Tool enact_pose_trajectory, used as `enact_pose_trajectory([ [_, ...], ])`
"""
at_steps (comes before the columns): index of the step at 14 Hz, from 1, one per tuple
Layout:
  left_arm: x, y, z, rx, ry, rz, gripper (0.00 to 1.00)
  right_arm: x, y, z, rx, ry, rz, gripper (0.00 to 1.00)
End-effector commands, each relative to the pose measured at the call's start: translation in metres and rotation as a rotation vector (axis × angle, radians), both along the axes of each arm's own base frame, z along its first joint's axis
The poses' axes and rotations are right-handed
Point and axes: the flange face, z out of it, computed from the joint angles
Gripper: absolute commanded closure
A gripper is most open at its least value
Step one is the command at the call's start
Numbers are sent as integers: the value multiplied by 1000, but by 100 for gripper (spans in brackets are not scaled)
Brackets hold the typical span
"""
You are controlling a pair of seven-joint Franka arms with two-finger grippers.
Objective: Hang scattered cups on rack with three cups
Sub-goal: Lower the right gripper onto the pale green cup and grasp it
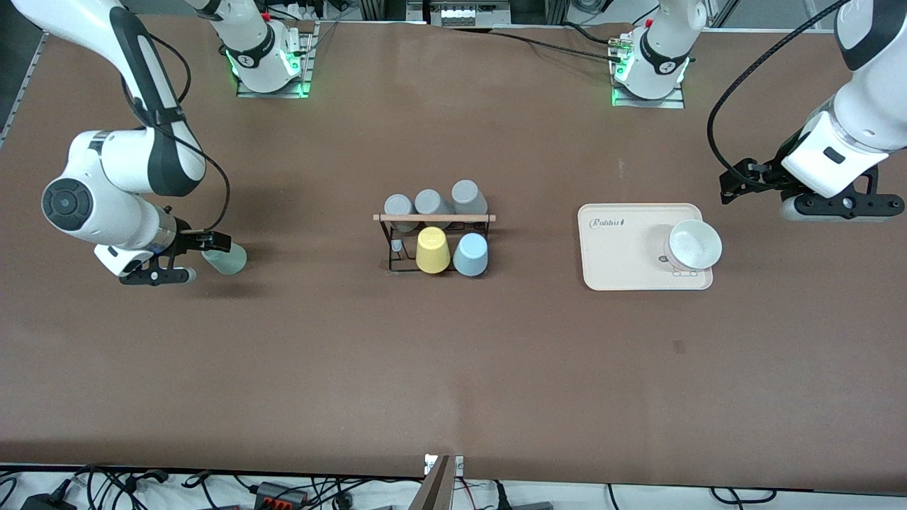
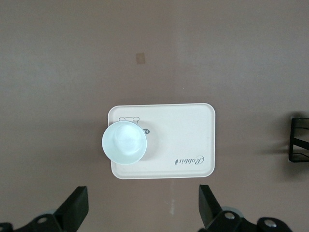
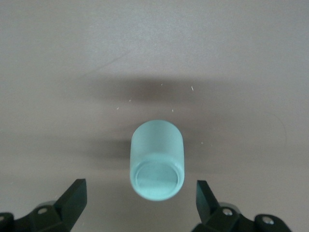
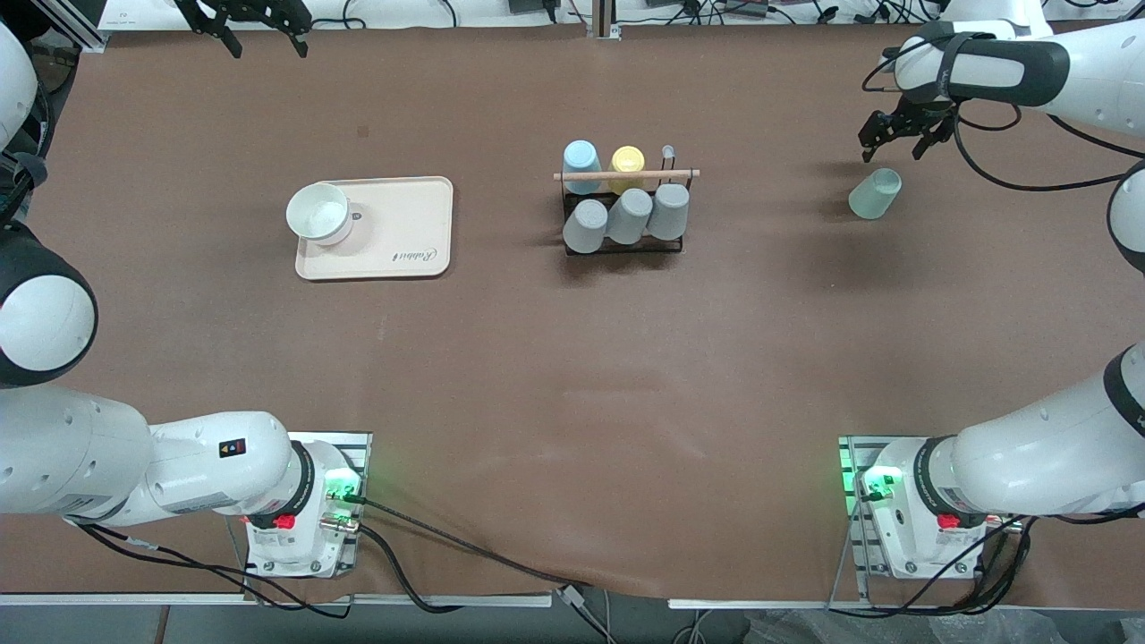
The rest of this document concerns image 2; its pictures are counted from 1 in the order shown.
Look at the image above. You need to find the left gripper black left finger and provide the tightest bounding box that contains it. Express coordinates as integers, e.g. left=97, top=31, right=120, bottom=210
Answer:
left=0, top=185, right=89, bottom=232

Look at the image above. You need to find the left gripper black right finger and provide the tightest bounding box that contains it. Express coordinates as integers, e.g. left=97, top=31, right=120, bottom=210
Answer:
left=198, top=185, right=294, bottom=232

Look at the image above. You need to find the cream rabbit print tray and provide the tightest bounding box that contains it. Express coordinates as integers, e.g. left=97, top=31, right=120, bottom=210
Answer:
left=107, top=103, right=216, bottom=180

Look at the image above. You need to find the white bowl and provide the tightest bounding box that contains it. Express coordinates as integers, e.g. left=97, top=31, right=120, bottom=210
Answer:
left=101, top=120, right=148, bottom=166

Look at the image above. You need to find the black wire cup rack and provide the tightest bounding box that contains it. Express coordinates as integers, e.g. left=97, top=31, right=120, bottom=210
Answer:
left=288, top=116, right=309, bottom=163

